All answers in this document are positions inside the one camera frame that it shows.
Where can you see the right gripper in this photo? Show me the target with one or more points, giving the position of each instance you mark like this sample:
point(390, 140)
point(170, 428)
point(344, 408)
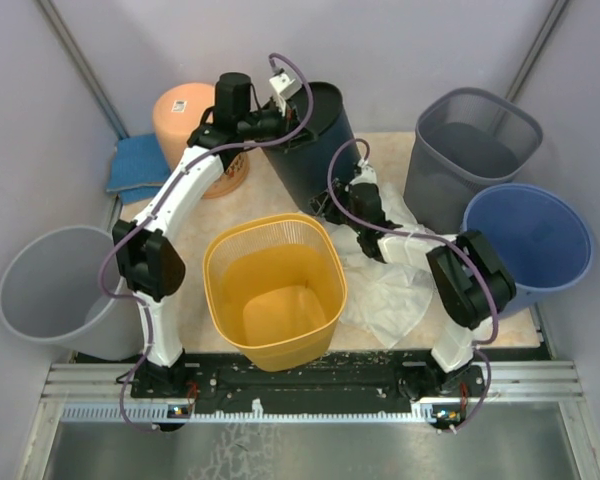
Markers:
point(322, 207)

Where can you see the grey mesh bin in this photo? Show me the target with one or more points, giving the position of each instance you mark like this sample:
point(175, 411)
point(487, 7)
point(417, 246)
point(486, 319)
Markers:
point(466, 141)

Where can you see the aluminium frame rail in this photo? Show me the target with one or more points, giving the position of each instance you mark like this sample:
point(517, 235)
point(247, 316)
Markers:
point(552, 380)

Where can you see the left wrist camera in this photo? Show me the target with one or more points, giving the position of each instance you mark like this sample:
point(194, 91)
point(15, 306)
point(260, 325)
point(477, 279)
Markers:
point(284, 86)

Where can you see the blue folded cloth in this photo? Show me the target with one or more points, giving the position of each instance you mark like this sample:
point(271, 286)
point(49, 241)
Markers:
point(139, 169)

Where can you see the black round bin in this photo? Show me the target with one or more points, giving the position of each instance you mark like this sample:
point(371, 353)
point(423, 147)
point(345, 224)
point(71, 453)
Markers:
point(302, 166)

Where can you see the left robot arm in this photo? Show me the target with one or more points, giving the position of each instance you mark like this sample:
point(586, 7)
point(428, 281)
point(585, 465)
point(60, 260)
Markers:
point(143, 248)

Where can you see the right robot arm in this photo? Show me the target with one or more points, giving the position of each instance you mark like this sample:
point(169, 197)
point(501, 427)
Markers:
point(472, 281)

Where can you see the yellow slotted plastic basket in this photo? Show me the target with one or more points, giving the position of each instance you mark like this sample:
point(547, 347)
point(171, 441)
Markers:
point(275, 288)

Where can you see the black mounting rail base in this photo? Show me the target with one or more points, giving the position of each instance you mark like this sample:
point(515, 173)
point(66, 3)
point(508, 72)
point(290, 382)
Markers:
point(339, 382)

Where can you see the blue round bin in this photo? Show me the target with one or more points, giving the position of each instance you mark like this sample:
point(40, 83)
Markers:
point(544, 244)

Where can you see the grey slotted cable duct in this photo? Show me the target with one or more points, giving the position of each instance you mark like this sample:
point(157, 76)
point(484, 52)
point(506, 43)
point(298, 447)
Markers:
point(177, 413)

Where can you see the peach plastic bucket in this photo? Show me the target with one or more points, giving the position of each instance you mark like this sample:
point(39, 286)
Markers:
point(176, 114)

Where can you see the white crumpled cloth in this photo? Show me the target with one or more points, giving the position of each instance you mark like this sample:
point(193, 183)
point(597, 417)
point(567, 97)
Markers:
point(386, 301)

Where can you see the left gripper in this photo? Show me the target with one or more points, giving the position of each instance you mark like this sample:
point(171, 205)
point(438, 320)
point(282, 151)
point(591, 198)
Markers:
point(289, 119)

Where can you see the grey round bin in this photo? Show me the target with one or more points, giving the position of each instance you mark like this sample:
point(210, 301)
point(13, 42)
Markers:
point(50, 295)

